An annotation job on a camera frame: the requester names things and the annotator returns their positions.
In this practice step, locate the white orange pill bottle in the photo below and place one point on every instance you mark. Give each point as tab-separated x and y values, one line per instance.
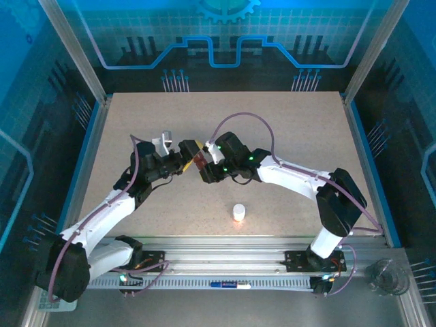
239	217

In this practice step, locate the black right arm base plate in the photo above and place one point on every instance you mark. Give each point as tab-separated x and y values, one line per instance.
294	260

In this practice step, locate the blue and white marker pen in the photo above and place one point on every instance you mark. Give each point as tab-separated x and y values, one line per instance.
230	285

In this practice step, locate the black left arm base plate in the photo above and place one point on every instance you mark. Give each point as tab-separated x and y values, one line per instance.
155	259

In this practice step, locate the blue table edge strip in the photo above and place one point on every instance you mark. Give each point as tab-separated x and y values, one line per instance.
79	173
357	119

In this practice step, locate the white desk calculator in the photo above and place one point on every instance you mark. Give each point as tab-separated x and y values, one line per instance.
46	303

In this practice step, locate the aluminium frame post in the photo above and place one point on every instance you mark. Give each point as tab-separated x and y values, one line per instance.
374	51
78	51

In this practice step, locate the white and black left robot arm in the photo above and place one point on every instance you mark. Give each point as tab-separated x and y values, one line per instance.
102	211

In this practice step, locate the aluminium mounting rail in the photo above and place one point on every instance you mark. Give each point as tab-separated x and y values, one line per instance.
221	252

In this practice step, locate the clear glass beaker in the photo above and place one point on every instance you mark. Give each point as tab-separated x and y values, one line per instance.
385	276

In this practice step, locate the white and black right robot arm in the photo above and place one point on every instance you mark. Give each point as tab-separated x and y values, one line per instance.
293	177

